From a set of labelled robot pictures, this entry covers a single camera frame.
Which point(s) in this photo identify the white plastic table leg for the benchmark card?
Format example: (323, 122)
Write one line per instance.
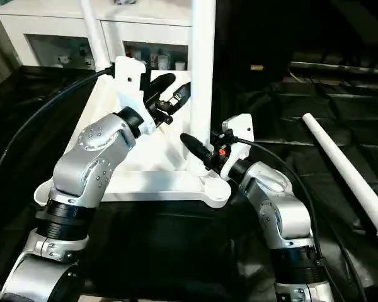
(94, 37)
(201, 63)
(340, 163)

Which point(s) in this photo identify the white plastic table top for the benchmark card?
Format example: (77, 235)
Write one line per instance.
(138, 176)

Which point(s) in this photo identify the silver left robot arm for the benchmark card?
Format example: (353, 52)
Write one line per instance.
(91, 163)

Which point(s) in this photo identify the clear glass ornament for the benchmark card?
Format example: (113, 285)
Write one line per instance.
(123, 1)

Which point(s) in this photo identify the black table mat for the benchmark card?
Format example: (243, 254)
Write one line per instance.
(176, 245)

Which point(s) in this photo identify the white glass-door cabinet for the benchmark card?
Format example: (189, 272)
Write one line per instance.
(50, 28)

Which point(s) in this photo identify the grey curtain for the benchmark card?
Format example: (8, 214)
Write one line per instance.
(0, 53)

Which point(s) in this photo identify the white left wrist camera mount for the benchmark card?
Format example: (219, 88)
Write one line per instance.
(129, 85)

